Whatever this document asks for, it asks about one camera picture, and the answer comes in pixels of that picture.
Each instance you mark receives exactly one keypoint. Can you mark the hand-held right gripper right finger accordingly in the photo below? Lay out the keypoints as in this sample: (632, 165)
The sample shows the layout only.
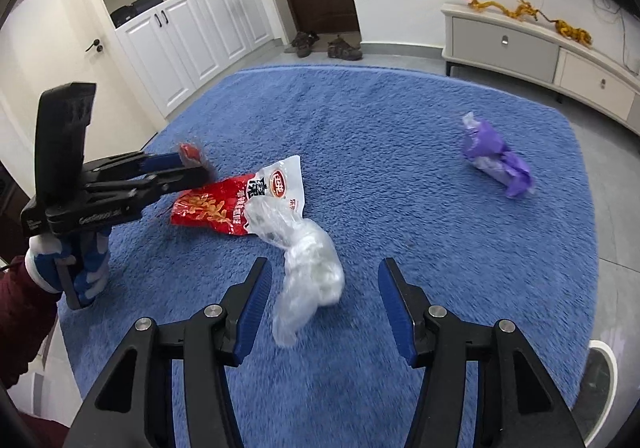
(395, 305)

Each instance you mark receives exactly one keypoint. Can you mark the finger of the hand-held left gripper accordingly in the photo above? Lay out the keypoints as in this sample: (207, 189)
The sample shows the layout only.
(160, 161)
(175, 180)

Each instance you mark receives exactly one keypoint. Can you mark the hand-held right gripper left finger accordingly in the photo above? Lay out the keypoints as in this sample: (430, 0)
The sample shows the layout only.
(255, 303)

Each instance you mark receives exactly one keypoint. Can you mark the small red candy packet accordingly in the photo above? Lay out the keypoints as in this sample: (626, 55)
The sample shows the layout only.
(190, 152)

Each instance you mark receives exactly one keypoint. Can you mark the red and white snack bag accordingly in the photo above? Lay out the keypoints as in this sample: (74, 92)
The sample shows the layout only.
(210, 208)

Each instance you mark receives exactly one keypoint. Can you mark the clear plastic bag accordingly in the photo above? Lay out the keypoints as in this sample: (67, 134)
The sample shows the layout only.
(310, 268)

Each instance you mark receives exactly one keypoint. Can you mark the purple wrapper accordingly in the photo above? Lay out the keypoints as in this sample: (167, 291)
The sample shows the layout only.
(485, 147)

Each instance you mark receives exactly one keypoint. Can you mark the white trash bin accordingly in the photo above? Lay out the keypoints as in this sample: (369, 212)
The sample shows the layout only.
(595, 378)

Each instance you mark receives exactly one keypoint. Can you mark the person's left forearm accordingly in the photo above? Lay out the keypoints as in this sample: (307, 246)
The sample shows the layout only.
(20, 318)

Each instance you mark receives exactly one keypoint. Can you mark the person's left hand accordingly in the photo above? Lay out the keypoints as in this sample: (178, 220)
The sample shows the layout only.
(92, 255)

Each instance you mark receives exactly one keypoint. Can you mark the white interior door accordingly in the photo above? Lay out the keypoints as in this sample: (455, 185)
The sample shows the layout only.
(50, 27)

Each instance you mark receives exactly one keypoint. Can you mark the blue shaggy rug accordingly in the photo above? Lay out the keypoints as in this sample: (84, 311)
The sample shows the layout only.
(400, 177)

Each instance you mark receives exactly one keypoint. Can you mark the white lower cabinet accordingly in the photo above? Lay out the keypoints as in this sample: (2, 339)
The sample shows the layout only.
(200, 37)

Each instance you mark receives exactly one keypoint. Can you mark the black bag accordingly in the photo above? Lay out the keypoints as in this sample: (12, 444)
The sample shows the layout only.
(147, 2)
(122, 15)

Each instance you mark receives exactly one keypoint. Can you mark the brown hiking shoe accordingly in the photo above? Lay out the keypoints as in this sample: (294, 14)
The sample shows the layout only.
(337, 45)
(351, 52)
(301, 47)
(310, 37)

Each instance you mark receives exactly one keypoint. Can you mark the white and grey television stand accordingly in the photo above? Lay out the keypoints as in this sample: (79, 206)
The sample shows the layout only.
(505, 50)

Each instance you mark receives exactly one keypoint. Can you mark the long golden dragon ornament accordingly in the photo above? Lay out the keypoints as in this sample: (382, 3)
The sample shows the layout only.
(495, 6)

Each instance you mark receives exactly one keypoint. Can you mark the short golden dragon ornament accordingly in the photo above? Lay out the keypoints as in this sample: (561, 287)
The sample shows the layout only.
(575, 32)

